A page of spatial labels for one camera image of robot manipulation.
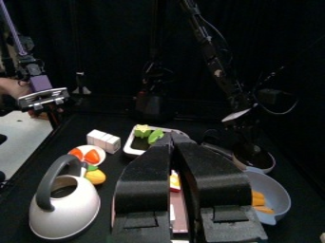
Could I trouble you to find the light blue bowl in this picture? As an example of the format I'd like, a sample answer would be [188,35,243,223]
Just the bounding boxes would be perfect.
[242,170,293,226]

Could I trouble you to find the pinkish flat board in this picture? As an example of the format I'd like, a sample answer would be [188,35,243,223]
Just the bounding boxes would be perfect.
[168,189,190,235]

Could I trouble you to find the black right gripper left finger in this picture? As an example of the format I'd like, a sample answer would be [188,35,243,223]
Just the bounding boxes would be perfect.
[111,131,174,243]

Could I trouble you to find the white tray black inside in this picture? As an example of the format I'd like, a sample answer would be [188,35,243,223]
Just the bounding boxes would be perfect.
[121,123,187,159]

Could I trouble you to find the small black white stand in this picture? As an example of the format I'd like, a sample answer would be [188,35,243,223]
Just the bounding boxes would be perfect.
[69,70,92,96]

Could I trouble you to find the small white plate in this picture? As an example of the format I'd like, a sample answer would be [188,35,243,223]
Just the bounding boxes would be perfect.
[65,144,108,167]

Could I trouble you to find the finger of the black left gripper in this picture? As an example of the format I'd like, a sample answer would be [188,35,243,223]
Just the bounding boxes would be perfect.
[246,117,266,157]
[231,121,251,154]

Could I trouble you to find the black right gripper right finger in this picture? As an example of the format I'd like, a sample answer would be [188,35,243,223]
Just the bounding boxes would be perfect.
[170,132,269,243]

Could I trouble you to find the purple silver leader arm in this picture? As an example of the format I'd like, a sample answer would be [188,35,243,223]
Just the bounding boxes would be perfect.
[0,0,71,112]

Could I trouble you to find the black looped cable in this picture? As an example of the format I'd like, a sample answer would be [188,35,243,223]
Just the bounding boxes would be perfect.
[252,67,301,116]

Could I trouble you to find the black adapter box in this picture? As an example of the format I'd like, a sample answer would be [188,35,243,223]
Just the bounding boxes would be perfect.
[256,88,286,106]

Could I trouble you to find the orange toy food chunk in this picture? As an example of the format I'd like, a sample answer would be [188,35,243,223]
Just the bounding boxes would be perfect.
[252,204,275,215]
[251,190,266,207]

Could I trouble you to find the white toy kettle grey handle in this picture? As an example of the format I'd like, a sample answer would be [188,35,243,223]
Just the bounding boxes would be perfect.
[28,154,103,241]

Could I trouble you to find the white segmented toy block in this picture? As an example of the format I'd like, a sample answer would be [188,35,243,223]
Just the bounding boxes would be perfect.
[85,128,121,155]

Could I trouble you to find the oval green toy leaf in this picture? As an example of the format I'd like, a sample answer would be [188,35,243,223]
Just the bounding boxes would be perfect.
[147,127,166,145]

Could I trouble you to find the orange toy food slice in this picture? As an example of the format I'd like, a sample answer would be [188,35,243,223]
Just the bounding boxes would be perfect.
[84,149,101,165]
[68,147,85,160]

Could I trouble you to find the person's hand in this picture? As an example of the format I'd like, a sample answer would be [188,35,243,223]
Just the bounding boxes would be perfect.
[0,77,28,100]

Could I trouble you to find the green toy cup yellow lid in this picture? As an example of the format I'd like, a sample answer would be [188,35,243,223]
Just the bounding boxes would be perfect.
[83,163,108,186]

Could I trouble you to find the red yellow toy box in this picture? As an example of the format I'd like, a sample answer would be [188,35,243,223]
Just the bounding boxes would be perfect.
[168,169,183,193]

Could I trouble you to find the black toy pot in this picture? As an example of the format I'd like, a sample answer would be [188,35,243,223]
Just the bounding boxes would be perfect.
[200,127,255,163]

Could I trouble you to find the white side table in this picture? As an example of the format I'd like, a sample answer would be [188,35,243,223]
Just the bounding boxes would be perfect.
[0,110,55,179]

